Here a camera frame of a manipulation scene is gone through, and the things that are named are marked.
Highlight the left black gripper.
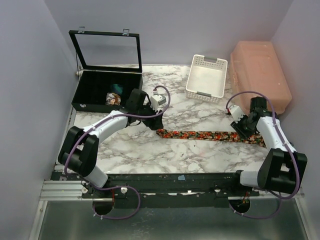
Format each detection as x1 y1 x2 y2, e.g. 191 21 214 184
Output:
136 101 164 131

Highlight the colourful patterned necktie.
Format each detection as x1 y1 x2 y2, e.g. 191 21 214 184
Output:
155 128 266 148

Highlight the pink plastic storage box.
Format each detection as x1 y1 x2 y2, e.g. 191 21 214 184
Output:
229 41 292 115

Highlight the white plastic basket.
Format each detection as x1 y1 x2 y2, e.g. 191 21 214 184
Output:
185 54 228 104

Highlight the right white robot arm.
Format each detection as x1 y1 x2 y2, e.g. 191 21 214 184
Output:
227 97 308 196

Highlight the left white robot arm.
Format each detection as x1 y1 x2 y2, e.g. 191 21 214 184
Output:
57 88 171 198

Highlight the rolled patterned tie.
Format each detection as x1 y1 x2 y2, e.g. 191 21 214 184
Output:
105 92 122 106

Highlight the rolled teal tie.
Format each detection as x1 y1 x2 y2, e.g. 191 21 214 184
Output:
110 84 124 95

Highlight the black display box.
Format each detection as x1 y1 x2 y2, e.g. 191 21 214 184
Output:
68 27 143 113

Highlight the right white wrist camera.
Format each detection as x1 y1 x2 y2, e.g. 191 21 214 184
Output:
227 104 245 123

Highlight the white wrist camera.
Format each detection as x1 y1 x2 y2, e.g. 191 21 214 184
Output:
227 104 245 123
149 94 167 111

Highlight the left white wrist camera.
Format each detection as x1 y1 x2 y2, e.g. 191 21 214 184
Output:
149 94 167 111

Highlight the black mounting rail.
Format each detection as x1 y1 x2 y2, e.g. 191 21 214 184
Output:
50 171 259 214

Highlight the aluminium extrusion rail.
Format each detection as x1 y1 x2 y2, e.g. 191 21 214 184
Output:
39 180 83 201

